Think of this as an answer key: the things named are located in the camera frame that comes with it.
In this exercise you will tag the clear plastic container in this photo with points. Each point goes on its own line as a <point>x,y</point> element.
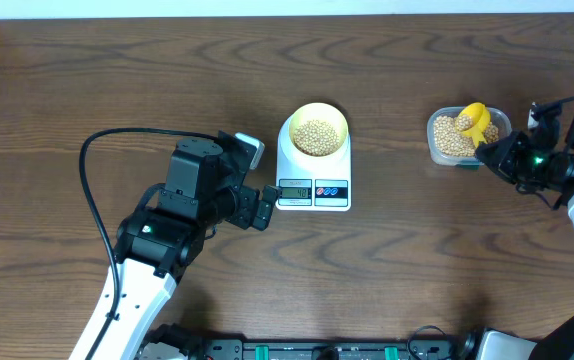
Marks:
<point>499,127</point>

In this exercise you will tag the soybeans pile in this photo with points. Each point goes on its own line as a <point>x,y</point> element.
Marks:
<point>449,138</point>

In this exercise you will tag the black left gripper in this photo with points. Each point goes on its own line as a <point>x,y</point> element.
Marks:
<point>245,197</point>

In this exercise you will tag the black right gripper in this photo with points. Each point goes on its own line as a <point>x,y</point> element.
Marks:
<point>507,149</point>

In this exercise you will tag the white digital kitchen scale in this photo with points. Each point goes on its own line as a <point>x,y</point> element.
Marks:
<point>314,183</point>

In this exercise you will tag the pale yellow bowl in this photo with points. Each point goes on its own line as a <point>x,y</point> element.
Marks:
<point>319,111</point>

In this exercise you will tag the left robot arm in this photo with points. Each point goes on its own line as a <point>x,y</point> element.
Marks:
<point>166,232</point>

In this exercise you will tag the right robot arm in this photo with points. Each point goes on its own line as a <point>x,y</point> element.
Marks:
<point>557,175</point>

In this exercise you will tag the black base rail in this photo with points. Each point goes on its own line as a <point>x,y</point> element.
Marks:
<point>428,342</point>

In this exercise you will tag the soybeans in bowl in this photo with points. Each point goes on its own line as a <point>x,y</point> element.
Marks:
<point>317,138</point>

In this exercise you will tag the yellow measuring scoop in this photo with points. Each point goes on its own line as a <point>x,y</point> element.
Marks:
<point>473,121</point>

